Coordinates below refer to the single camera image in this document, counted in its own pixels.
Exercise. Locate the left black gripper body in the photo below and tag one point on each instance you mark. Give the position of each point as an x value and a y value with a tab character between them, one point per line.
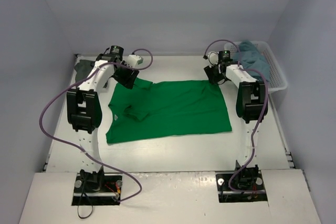
126	76

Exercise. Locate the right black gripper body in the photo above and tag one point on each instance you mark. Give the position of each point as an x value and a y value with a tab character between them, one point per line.
211	73

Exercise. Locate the grey green t shirt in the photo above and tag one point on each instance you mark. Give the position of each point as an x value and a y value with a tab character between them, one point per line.
82	69

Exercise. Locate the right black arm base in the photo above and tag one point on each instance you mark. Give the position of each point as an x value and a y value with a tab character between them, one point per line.
247	186

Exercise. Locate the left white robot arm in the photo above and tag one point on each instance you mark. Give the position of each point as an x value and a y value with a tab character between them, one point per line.
84	111

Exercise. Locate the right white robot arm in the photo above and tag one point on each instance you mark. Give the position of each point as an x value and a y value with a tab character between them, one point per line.
251	102

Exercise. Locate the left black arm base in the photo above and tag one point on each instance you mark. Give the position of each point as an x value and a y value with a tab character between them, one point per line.
106	191

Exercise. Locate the blue t shirt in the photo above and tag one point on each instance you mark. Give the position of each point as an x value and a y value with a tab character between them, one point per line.
250	58

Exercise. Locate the white laundry basket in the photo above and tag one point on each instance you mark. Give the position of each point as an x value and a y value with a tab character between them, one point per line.
275	72

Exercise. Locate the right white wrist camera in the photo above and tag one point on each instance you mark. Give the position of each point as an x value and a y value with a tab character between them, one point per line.
212	58

